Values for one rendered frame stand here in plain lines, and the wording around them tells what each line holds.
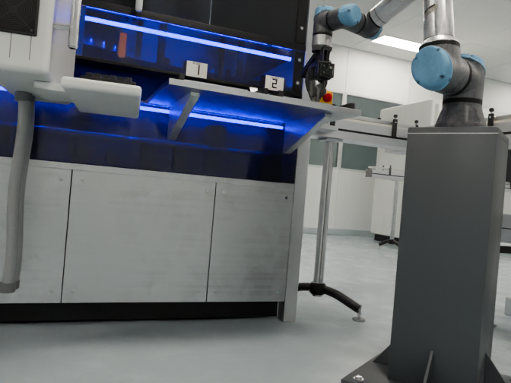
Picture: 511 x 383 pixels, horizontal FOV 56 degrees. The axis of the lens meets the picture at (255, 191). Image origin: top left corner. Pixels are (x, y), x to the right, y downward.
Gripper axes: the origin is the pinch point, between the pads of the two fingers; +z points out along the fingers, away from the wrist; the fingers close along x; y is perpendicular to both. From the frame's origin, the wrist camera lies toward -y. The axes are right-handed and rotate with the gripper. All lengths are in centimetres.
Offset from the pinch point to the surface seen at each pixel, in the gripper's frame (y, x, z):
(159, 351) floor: 6, -53, 92
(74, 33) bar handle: 32, -87, 0
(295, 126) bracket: -13.8, -0.5, 8.1
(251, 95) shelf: 15.9, -31.8, 4.9
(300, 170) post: -24.1, 8.9, 25.2
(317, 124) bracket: 4.0, 0.0, 9.0
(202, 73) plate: -24.0, -38.5, -9.4
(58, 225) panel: -24, -87, 54
